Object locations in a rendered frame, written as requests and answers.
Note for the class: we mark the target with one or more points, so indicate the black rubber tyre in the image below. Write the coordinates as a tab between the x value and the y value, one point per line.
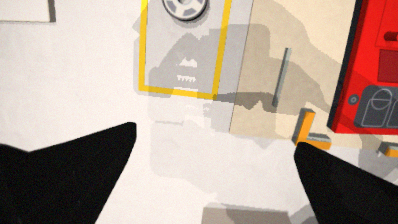
185	12

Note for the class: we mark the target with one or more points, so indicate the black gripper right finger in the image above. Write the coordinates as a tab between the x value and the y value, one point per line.
341	193

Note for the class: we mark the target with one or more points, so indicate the yellow tape outline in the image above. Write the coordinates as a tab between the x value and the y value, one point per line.
142	46

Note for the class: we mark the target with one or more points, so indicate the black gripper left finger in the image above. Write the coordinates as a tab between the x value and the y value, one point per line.
66	183

